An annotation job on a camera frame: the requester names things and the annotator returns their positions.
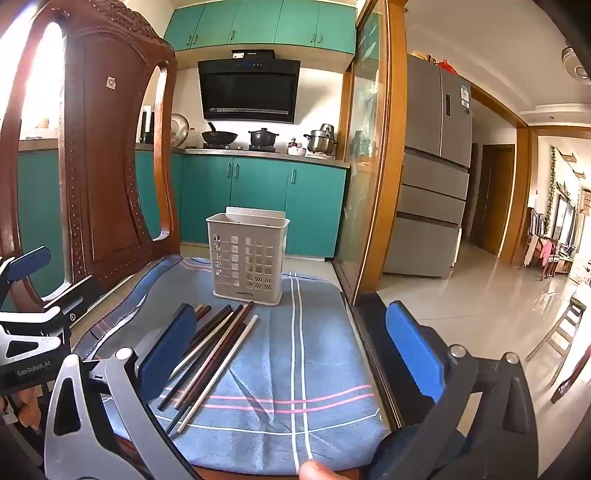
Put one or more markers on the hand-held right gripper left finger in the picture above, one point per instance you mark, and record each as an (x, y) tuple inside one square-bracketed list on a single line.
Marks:
[(168, 353)]

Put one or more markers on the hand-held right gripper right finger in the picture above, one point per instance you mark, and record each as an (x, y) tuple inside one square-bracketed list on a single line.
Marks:
[(413, 353)]

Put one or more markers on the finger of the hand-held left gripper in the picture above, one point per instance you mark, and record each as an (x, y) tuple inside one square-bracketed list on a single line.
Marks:
[(74, 295), (30, 265)]

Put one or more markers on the white chopstick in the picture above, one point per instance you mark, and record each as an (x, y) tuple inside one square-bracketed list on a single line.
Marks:
[(217, 374), (196, 353)]

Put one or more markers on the dark brown chopstick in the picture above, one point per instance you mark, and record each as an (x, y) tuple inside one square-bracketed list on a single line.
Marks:
[(210, 344)]

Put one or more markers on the black chopstick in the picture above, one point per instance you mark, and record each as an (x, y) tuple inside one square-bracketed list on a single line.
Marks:
[(178, 417), (212, 323)]

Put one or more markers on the red chopstick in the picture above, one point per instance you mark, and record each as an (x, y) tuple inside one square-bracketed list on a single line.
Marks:
[(231, 333)]

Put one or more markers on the white plastic utensil basket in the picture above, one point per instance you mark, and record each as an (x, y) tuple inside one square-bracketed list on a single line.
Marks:
[(247, 258)]

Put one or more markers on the person's right hand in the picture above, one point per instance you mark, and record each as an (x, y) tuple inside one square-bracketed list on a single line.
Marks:
[(319, 471)]

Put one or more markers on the blue checked cloth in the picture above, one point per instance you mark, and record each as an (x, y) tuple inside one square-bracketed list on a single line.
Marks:
[(295, 369)]

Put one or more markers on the carved wooden chair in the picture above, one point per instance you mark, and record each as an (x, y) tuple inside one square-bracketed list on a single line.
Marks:
[(106, 161)]

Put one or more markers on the wooden stool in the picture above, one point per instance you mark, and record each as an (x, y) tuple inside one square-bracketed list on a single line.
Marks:
[(556, 334)]

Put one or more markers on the clothes drying rack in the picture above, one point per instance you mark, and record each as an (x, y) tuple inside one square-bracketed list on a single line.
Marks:
[(547, 251)]

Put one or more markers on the brown wooden door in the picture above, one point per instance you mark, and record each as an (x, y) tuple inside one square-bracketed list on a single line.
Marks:
[(493, 198)]

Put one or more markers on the teal base cabinets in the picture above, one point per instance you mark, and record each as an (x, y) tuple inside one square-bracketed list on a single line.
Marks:
[(263, 203)]

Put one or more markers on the silver refrigerator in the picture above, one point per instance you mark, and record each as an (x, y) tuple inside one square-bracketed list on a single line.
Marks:
[(434, 175)]

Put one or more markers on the wood framed glass sliding door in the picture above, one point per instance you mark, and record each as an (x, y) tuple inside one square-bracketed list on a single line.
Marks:
[(369, 161)]

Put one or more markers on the black wok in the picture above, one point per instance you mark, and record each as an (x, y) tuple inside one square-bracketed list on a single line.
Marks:
[(218, 136)]

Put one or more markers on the green garland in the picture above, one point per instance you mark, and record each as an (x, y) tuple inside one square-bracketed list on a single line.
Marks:
[(551, 184)]

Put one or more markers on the stainless steel pot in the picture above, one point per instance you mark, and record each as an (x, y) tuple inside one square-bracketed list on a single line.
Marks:
[(320, 141)]

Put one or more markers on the small pink bowl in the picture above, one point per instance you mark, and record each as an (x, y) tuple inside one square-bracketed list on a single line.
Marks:
[(297, 148)]

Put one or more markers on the black cooking pot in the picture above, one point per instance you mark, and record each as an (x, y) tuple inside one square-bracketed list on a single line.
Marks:
[(263, 137)]

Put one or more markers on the black range hood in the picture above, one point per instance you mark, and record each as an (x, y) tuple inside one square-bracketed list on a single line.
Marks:
[(249, 87)]

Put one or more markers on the ceiling lamp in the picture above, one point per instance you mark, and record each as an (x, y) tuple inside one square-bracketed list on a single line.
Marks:
[(575, 62)]

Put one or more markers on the teal wall cabinets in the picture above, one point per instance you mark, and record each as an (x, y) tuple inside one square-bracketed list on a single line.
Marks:
[(258, 23)]

